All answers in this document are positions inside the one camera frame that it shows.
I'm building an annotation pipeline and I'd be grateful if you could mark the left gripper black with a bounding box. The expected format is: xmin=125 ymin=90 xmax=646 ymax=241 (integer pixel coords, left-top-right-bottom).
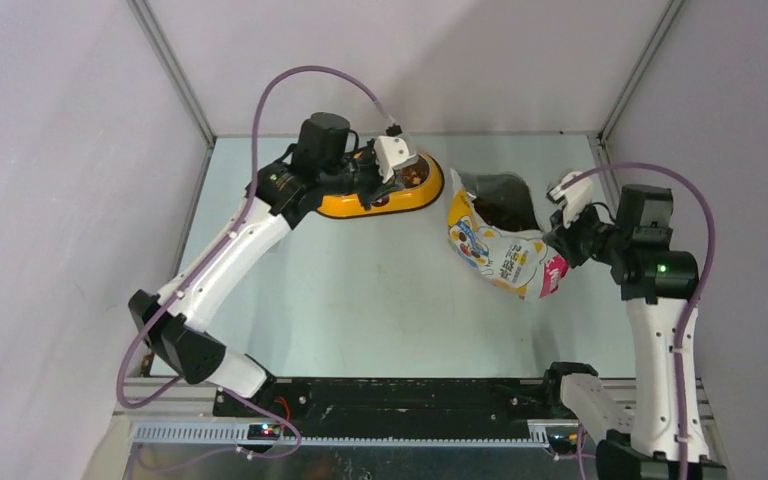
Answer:
xmin=321 ymin=139 xmax=406 ymax=212

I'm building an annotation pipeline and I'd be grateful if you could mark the grey slotted cable duct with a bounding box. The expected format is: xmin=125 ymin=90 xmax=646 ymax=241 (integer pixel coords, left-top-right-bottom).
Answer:
xmin=133 ymin=421 xmax=549 ymax=448

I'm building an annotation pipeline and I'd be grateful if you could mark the colourful pet food bag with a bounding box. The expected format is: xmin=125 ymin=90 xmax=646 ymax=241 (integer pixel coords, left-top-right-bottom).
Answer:
xmin=447 ymin=168 xmax=569 ymax=301

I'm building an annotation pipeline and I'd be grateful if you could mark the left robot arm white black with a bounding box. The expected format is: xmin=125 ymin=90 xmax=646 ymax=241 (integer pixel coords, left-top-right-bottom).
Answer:
xmin=128 ymin=112 xmax=416 ymax=417

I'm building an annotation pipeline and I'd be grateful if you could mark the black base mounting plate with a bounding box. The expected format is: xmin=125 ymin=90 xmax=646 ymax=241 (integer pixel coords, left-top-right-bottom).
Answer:
xmin=251 ymin=377 xmax=576 ymax=434

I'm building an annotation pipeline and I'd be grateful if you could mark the yellow double pet bowl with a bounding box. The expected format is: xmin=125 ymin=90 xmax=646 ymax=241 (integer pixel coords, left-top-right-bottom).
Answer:
xmin=317 ymin=152 xmax=445 ymax=220

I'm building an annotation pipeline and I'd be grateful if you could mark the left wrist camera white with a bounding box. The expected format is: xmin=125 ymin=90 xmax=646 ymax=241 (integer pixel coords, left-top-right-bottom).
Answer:
xmin=373 ymin=134 xmax=418 ymax=183

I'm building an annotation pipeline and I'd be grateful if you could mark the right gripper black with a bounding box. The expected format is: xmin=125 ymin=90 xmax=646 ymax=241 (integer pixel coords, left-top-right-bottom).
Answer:
xmin=543 ymin=196 xmax=630 ymax=268

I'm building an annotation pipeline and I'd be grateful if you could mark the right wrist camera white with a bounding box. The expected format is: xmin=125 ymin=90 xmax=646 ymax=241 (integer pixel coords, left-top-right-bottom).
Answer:
xmin=547 ymin=171 xmax=594 ymax=227

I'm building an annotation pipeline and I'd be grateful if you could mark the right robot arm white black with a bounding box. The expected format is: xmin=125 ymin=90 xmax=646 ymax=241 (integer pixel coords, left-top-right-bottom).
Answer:
xmin=541 ymin=183 xmax=728 ymax=479

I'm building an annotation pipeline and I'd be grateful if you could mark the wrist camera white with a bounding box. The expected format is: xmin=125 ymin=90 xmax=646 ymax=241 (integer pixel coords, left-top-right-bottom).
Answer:
xmin=373 ymin=134 xmax=418 ymax=183
xmin=547 ymin=171 xmax=594 ymax=227

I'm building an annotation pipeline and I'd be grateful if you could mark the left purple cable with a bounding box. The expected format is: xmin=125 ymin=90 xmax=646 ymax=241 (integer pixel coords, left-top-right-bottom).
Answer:
xmin=116 ymin=65 xmax=404 ymax=473

